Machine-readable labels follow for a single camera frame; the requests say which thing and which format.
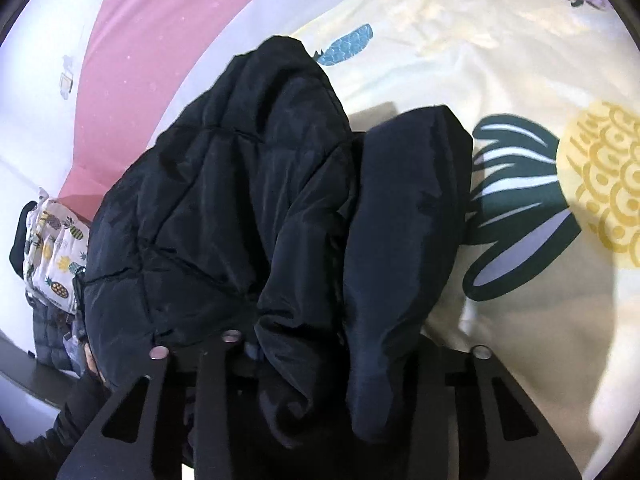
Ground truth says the white pineapple print pillow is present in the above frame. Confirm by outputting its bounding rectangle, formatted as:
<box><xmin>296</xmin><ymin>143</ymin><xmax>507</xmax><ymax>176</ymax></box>
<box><xmin>22</xmin><ymin>187</ymin><xmax>92</xmax><ymax>314</ymax></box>

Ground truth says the dark quilted garment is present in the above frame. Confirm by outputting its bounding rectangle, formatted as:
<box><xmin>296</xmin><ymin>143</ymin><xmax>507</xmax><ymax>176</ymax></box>
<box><xmin>29</xmin><ymin>299</ymin><xmax>87</xmax><ymax>375</ymax></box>

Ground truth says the black hooded puffer jacket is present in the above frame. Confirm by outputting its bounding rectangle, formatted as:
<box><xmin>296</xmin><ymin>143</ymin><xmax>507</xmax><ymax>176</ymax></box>
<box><xmin>75</xmin><ymin>35</ymin><xmax>476</xmax><ymax>480</ymax></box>

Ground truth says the person's left hand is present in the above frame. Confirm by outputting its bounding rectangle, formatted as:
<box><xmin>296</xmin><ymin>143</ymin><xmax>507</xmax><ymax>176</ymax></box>
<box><xmin>81</xmin><ymin>344</ymin><xmax>107</xmax><ymax>382</ymax></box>

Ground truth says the black bag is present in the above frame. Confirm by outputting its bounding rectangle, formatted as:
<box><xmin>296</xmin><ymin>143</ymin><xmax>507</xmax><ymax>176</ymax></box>
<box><xmin>7</xmin><ymin>200</ymin><xmax>40</xmax><ymax>282</ymax></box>

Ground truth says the yellow pineapple print bed sheet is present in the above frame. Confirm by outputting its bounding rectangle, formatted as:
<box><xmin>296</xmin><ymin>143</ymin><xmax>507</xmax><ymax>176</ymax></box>
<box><xmin>287</xmin><ymin>0</ymin><xmax>640</xmax><ymax>480</ymax></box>

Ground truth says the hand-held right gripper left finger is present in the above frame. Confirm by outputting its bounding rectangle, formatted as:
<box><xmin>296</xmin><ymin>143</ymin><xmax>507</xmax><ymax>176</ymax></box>
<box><xmin>56</xmin><ymin>330</ymin><xmax>261</xmax><ymax>480</ymax></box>

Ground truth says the dark ledge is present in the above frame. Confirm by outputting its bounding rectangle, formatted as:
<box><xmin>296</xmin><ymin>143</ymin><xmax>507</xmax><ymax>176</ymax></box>
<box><xmin>0</xmin><ymin>335</ymin><xmax>68</xmax><ymax>407</ymax></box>

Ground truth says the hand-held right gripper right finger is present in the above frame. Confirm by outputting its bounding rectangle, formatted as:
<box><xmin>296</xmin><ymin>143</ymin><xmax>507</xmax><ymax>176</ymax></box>
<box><xmin>410</xmin><ymin>344</ymin><xmax>583</xmax><ymax>480</ymax></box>

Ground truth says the white wall socket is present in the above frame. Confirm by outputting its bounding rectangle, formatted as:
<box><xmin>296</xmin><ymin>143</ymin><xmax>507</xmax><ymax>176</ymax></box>
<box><xmin>59</xmin><ymin>56</ymin><xmax>76</xmax><ymax>99</ymax></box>

